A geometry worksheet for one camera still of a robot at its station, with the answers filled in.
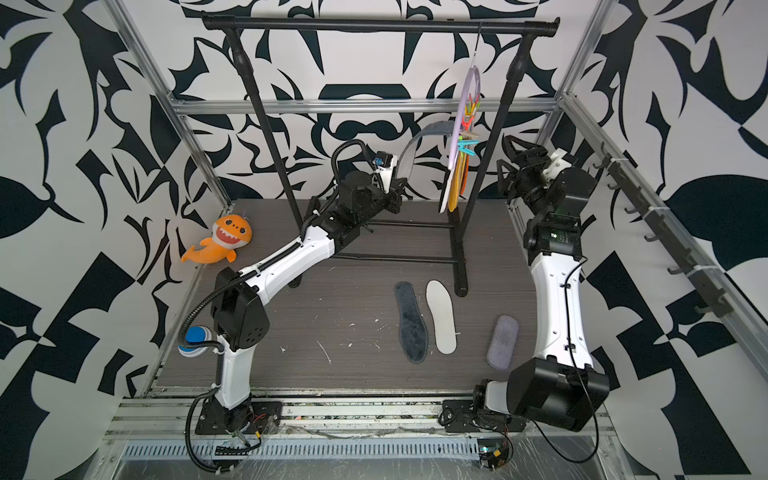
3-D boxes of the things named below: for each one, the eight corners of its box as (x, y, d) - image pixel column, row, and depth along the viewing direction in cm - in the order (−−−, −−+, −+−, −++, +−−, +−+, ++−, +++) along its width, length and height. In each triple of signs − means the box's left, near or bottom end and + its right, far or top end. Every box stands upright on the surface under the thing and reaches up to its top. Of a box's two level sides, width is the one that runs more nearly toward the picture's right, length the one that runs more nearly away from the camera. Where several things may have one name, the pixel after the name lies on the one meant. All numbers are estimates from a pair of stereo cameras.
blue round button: (183, 359, 87) (175, 353, 83) (194, 331, 92) (187, 325, 89) (207, 359, 87) (200, 354, 84) (217, 331, 92) (211, 325, 89)
